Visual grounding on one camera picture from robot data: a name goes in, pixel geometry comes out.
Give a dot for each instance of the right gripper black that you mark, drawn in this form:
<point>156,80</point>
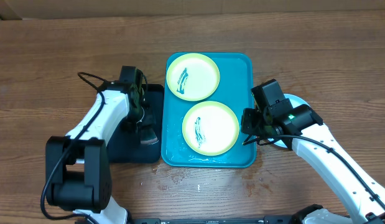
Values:
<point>250,129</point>

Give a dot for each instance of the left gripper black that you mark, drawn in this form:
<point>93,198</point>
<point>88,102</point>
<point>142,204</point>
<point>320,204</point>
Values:
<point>148,121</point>

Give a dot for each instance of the round sponge scrubber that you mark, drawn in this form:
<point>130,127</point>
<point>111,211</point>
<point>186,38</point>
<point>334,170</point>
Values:
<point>148,136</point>

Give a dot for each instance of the yellow plate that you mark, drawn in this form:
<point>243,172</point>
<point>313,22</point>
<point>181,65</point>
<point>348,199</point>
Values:
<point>193,77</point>
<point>210,128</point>

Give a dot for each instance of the light blue plate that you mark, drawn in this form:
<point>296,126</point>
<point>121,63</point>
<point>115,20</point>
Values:
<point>295,101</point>

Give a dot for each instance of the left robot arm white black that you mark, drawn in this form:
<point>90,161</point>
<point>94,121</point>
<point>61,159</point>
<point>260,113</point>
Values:
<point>77,167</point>

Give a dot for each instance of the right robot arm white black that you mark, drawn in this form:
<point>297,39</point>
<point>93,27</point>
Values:
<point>303,131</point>

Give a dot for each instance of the black plastic tray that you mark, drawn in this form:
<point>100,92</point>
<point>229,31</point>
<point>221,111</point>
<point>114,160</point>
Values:
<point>125,147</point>

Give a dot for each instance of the teal plastic tray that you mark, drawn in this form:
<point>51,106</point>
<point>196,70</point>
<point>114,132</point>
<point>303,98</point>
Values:
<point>236,80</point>

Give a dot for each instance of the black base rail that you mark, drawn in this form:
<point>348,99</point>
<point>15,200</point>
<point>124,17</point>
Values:
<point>268,219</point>

